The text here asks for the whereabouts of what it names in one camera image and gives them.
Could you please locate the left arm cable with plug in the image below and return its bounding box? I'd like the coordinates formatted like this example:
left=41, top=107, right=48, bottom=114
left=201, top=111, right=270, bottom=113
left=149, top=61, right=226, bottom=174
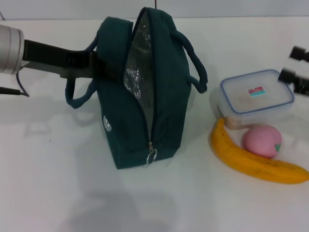
left=0, top=69, right=31, bottom=98

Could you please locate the pink toy peach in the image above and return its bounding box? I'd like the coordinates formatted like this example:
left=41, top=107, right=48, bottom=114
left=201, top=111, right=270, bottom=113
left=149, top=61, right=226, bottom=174
left=242, top=125, right=283, bottom=159

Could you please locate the yellow banana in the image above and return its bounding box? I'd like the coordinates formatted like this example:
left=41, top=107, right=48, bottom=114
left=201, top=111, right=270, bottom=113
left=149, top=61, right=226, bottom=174
left=210, top=118, right=309, bottom=185

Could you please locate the dark teal insulated lunch bag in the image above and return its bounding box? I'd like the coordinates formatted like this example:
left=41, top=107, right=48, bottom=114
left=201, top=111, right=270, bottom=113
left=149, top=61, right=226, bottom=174
left=64, top=6, right=209, bottom=171

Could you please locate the clear food container blue seal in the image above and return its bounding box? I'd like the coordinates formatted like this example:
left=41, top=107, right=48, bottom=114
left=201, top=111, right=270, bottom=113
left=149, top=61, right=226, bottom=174
left=212, top=69, right=296, bottom=131

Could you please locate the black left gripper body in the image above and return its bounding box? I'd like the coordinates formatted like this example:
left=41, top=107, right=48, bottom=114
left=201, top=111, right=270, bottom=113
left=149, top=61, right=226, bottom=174
left=23, top=39, right=94, bottom=69

